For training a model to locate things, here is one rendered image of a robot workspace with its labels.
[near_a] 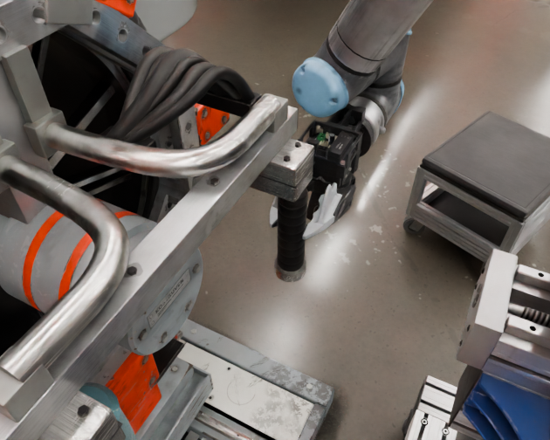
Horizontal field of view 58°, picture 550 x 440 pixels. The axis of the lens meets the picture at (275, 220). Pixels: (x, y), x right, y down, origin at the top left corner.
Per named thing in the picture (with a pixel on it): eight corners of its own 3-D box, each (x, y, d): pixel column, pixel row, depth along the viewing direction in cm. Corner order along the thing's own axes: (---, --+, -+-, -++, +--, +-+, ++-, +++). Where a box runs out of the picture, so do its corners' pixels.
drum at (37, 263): (84, 235, 69) (51, 154, 59) (214, 292, 62) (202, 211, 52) (3, 311, 60) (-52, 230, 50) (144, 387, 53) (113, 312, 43)
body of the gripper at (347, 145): (292, 141, 64) (329, 97, 72) (291, 191, 70) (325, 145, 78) (348, 158, 61) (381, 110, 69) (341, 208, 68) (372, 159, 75)
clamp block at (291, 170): (247, 156, 62) (245, 120, 58) (313, 178, 59) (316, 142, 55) (226, 180, 59) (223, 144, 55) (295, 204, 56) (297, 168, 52)
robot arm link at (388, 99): (365, 54, 82) (359, 99, 88) (340, 85, 75) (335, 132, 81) (412, 65, 79) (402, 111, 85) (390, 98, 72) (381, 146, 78)
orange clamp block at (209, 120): (161, 137, 79) (193, 109, 85) (202, 150, 77) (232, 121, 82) (153, 98, 74) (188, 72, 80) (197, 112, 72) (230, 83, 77)
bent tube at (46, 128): (145, 78, 60) (127, -13, 53) (288, 120, 54) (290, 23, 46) (35, 158, 49) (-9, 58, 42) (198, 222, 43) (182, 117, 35)
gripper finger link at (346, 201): (310, 208, 64) (326, 167, 70) (309, 217, 65) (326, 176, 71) (346, 216, 63) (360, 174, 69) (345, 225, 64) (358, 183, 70)
